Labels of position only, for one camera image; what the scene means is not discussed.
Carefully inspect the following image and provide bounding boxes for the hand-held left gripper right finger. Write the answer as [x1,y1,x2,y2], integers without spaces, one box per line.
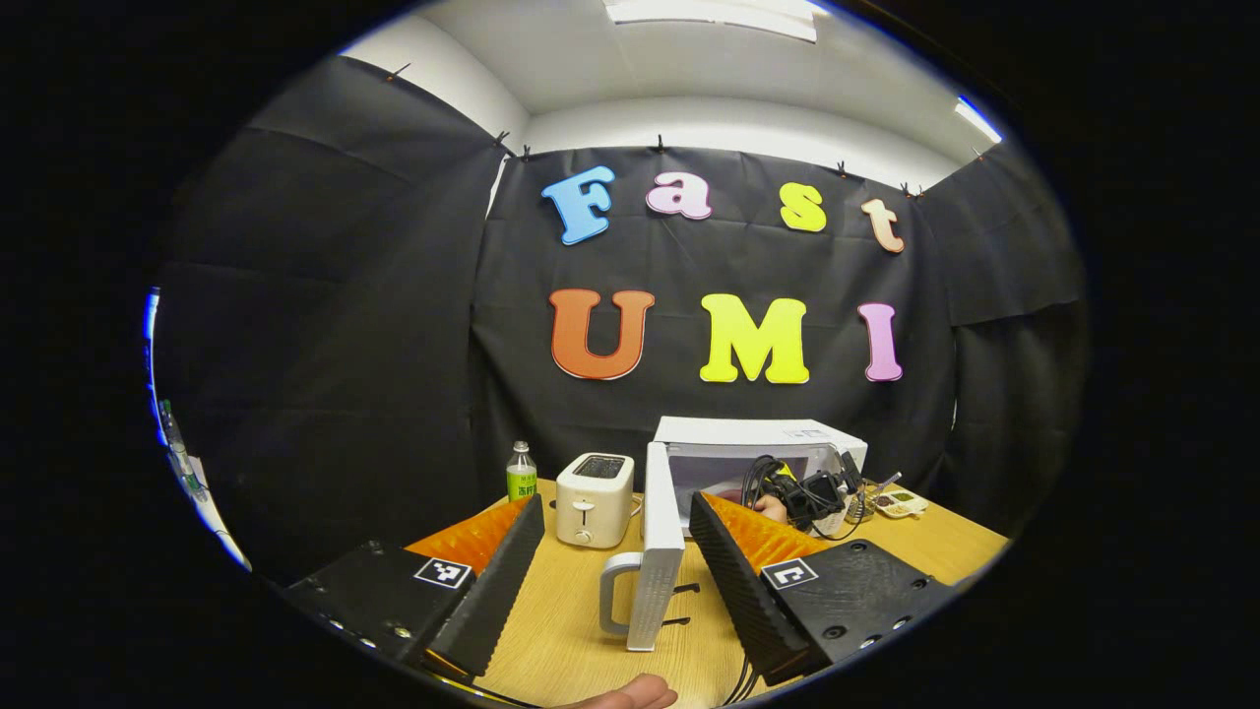
[689,490,961,687]

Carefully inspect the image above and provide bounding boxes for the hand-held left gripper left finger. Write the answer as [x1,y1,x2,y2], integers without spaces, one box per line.
[281,492,545,680]

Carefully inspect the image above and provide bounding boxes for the white microwave oven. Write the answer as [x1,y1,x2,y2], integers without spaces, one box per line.
[598,416,869,653]

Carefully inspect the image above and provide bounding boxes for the white divided dish of beans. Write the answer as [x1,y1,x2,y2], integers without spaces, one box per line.
[871,489,930,520]

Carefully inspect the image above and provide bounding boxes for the green drink bottle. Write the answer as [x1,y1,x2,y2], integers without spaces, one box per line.
[506,441,538,503]

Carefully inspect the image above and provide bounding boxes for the white toaster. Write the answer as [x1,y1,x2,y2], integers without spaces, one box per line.
[555,452,637,549]

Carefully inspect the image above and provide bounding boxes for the black backdrop cloth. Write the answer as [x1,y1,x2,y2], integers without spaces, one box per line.
[153,54,1092,582]

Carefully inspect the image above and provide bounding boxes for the small ceiling light panel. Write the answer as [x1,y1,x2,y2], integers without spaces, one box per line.
[953,95,1004,146]

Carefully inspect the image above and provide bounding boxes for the large ceiling light panel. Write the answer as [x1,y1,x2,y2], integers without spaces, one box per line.
[603,0,820,43]

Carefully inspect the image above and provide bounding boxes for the black cable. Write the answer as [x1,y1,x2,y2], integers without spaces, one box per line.
[738,454,790,511]
[722,652,761,708]

